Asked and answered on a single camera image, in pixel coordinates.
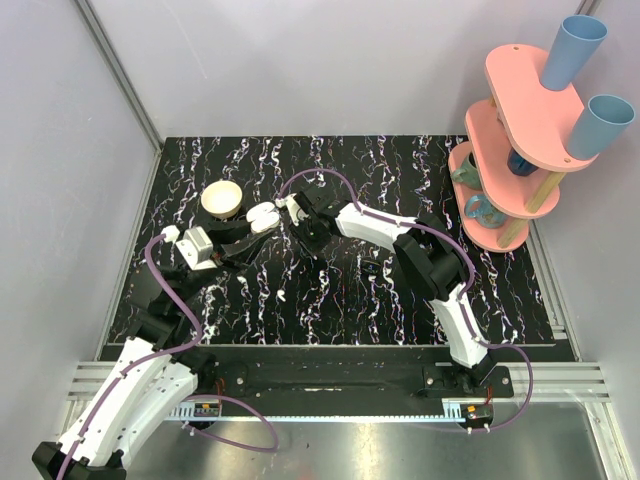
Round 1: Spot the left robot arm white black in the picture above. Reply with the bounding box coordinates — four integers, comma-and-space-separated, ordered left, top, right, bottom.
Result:
32, 214, 279, 479

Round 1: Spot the green ceramic mug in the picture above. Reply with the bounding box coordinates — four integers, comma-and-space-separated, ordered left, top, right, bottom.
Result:
451, 152, 482, 191

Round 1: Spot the black marble mat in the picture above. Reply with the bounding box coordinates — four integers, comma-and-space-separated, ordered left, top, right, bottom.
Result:
130, 135, 555, 345

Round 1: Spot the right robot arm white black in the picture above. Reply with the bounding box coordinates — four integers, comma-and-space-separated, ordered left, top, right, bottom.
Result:
277, 187, 496, 397

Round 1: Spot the dark blue cup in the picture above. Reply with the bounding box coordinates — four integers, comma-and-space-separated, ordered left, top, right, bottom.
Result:
507, 149, 538, 177

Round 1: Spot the black earbud charging case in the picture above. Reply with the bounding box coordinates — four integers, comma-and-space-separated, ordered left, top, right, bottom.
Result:
360, 258, 382, 275

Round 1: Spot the blue cup front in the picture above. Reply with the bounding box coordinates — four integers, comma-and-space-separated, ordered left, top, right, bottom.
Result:
566, 94, 636, 161

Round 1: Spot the white earbud case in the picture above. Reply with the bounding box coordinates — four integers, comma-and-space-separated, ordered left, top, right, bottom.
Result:
246, 202, 280, 234

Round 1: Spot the blue patterned mug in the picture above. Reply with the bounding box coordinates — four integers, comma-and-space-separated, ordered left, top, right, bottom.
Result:
464, 194, 507, 229

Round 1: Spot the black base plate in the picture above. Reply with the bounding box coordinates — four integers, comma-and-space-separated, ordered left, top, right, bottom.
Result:
206, 345, 515, 400

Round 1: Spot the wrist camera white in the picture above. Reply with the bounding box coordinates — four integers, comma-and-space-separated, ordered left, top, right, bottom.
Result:
161, 225, 217, 271
275, 194, 301, 225

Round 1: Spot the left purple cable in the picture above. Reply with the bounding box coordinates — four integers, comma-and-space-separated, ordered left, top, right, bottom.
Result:
54, 232, 279, 480

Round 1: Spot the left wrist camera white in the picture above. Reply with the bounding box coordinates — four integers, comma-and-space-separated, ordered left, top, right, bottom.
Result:
161, 225, 217, 271

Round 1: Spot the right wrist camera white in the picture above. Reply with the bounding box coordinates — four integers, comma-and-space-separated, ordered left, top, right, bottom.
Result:
275, 194, 301, 225

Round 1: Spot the pink three tier shelf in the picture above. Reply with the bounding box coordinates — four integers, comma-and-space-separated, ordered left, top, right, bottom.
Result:
448, 44, 590, 252

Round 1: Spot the blue cup rear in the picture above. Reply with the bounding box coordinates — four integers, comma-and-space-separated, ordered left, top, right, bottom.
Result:
540, 15, 608, 91

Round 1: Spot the cream round bowl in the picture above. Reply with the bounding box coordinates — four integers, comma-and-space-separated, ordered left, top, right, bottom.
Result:
200, 180, 243, 219

